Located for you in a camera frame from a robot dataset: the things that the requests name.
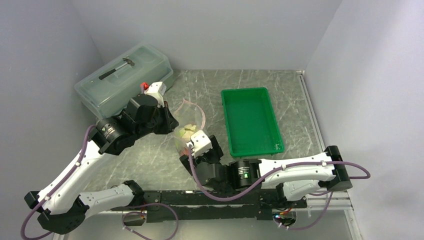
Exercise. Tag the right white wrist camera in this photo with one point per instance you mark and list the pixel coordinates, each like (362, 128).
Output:
(199, 143)

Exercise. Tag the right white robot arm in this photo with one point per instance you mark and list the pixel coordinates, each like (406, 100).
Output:
(297, 176)

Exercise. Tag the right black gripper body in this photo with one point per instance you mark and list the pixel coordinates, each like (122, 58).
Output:
(213, 156)

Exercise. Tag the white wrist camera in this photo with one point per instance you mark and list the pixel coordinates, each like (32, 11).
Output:
(156, 90)
(199, 143)

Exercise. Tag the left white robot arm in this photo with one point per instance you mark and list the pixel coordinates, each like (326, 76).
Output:
(64, 204)

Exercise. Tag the green plastic tray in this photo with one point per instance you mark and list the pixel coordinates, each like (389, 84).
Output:
(251, 125)

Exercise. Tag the clear zip top bag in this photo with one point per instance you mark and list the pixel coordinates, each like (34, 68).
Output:
(191, 118)

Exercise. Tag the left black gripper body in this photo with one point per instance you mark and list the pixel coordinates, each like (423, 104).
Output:
(157, 125)

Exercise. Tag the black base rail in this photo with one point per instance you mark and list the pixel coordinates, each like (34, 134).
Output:
(259, 204)

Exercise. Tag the clear plastic storage box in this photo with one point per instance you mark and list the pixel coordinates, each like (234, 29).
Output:
(107, 97)

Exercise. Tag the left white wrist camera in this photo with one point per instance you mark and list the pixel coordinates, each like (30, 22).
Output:
(156, 90)

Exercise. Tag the white cauliflower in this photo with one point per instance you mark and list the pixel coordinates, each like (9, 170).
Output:
(186, 131)

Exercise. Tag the black handled hammer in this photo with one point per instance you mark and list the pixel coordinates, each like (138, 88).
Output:
(126, 62)

